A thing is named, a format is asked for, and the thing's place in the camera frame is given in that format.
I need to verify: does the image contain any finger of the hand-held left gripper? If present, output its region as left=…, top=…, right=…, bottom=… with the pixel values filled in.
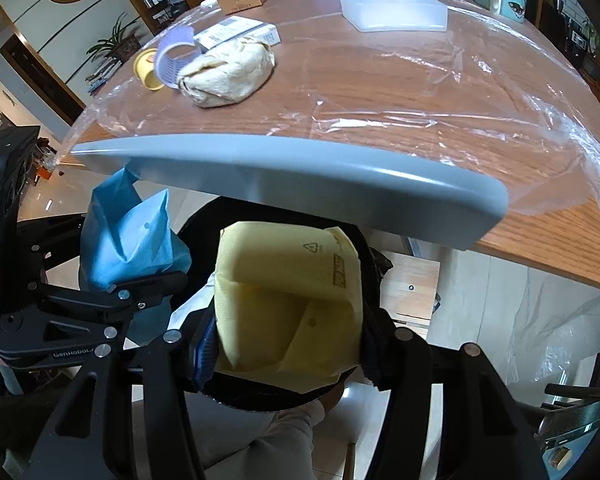
left=15, top=214, right=88, bottom=286
left=0, top=270, right=188, bottom=373

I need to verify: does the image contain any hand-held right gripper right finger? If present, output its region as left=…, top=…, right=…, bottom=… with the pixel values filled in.
left=360, top=305, right=541, bottom=480

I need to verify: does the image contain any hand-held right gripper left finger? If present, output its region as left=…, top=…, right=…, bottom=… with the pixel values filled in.
left=27, top=307, right=223, bottom=480

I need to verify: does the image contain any blue cloth bag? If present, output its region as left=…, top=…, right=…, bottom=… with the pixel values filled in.
left=79, top=167, right=194, bottom=346

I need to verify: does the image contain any yellow padded envelope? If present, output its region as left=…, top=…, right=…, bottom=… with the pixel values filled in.
left=214, top=220, right=365, bottom=395

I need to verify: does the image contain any black round bin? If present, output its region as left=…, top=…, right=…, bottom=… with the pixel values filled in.
left=176, top=195, right=397, bottom=413

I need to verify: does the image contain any purple hair roller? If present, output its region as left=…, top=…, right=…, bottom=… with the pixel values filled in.
left=152, top=27, right=207, bottom=92

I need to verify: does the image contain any beige paper ball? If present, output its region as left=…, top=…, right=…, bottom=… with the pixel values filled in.
left=177, top=37, right=277, bottom=109

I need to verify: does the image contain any small wooden stool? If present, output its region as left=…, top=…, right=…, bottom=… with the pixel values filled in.
left=379, top=251, right=442, bottom=332

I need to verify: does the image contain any brown slipper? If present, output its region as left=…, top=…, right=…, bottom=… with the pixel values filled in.
left=317, top=385, right=347, bottom=412

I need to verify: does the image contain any person's grey trouser leg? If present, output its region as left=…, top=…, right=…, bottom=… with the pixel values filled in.
left=182, top=392, right=327, bottom=480

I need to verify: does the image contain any dark wooden door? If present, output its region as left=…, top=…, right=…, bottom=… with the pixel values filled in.
left=0, top=31, right=87, bottom=127

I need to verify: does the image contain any stack of books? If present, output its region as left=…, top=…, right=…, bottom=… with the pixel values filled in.
left=83, top=55, right=119, bottom=96

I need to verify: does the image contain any clear plastic floor sheet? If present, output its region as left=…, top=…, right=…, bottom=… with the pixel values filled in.
left=505, top=280, right=600, bottom=363

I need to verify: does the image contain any dark wooden chair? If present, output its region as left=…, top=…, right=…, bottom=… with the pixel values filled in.
left=529, top=349, right=600, bottom=480

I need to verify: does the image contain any yellow tape roll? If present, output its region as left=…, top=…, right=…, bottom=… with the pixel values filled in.
left=132, top=49, right=169, bottom=92

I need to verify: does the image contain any potted green plant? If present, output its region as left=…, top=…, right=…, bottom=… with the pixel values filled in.
left=86, top=11, right=144, bottom=67

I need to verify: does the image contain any clear plastic table sheet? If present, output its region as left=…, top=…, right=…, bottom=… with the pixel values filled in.
left=57, top=0, right=600, bottom=247

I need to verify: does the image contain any flat white carton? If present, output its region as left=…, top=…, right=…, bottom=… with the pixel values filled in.
left=194, top=15, right=282, bottom=52

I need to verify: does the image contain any white plastic tray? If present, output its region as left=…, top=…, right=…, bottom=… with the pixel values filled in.
left=340, top=0, right=449, bottom=34

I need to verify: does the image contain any dark wooden sideboard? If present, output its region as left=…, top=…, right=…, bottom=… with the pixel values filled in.
left=534, top=0, right=600, bottom=103

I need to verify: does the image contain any grey table edge rail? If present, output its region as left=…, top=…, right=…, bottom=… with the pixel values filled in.
left=70, top=134, right=510, bottom=252

